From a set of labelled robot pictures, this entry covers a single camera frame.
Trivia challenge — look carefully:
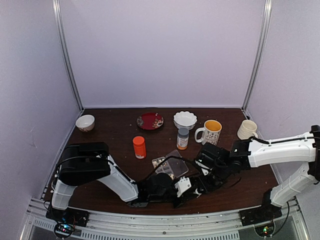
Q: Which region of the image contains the right aluminium frame post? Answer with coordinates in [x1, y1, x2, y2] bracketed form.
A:
[241, 0, 272, 113]

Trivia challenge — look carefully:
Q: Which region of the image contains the left aluminium frame post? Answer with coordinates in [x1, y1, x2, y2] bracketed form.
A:
[52, 0, 84, 112]

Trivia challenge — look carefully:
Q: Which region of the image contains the floral mug yellow inside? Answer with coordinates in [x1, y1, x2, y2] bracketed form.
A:
[194, 119, 223, 146]

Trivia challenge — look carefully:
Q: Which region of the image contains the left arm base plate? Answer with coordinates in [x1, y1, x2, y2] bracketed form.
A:
[45, 206, 89, 227]

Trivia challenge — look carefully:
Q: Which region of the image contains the small white dropper bottle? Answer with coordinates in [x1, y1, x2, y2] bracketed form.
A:
[194, 189, 202, 197]

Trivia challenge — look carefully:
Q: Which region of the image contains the aluminium front rail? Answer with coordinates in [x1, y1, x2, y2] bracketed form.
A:
[18, 198, 311, 240]

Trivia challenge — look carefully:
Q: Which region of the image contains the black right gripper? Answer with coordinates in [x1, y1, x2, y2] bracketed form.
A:
[197, 163, 231, 195]

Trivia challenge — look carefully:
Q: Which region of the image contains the white ceramic bowl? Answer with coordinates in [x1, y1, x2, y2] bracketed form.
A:
[75, 114, 95, 132]

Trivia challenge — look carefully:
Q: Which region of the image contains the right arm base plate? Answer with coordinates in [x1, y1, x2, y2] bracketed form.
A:
[239, 204, 282, 226]

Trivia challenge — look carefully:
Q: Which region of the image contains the grey cap pill bottle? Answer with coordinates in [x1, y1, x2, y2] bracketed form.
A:
[176, 127, 189, 150]

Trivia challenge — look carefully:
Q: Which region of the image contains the red floral plate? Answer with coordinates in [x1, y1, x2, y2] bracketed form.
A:
[136, 112, 164, 131]

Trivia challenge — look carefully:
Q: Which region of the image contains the white scalloped bowl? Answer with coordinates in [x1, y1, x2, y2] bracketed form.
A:
[173, 111, 198, 130]

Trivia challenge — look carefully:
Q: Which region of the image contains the orange pill bottle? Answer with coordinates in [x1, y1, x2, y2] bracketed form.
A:
[132, 136, 147, 159]

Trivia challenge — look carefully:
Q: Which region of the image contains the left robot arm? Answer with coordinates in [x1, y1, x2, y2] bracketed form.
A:
[50, 142, 201, 222]

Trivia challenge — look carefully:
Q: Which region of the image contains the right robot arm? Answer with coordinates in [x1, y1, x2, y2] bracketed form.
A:
[194, 125, 320, 221]

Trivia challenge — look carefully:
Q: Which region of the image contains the cream ribbed mug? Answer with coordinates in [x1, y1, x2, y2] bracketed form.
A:
[237, 119, 258, 140]

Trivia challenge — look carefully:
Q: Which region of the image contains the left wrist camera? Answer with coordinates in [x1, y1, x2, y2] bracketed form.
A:
[174, 176, 192, 198]

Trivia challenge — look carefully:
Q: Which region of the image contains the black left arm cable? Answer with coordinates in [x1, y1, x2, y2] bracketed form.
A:
[53, 154, 201, 186]

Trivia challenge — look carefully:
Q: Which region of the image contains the aluminium frame post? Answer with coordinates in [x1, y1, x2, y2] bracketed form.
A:
[52, 0, 84, 112]
[241, 0, 272, 113]

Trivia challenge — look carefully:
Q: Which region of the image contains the clear plastic pill organizer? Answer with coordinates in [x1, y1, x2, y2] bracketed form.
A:
[151, 149, 189, 180]

